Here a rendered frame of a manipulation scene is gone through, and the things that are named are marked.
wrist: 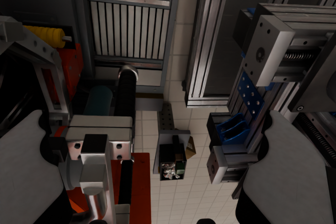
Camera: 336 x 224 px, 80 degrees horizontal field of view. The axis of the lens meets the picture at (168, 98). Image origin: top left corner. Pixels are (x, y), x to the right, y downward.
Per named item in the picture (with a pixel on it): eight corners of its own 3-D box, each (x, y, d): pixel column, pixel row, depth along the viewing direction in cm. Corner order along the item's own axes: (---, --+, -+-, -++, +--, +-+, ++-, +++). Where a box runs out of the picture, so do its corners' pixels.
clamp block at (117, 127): (72, 113, 31) (61, 142, 27) (132, 115, 32) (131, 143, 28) (77, 134, 34) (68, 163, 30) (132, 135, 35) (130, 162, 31)
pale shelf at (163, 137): (159, 129, 109) (159, 133, 107) (190, 129, 112) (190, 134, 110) (152, 170, 137) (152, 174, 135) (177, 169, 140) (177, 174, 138)
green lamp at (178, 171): (175, 162, 95) (176, 170, 92) (183, 162, 96) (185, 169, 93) (174, 166, 98) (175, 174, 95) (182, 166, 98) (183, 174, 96)
